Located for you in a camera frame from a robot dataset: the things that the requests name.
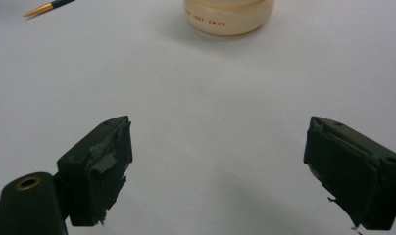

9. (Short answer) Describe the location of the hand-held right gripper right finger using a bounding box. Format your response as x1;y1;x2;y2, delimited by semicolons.
303;116;396;231

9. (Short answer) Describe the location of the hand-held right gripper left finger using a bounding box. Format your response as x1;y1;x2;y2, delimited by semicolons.
56;115;134;227

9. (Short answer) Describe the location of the dark pen with gold tip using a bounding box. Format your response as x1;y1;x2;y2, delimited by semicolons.
23;0;76;18

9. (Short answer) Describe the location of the white table cover sheet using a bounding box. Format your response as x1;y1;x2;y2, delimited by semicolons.
0;0;396;235

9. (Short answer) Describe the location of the cream round pen holder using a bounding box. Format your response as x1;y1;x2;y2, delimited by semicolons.
183;0;275;37

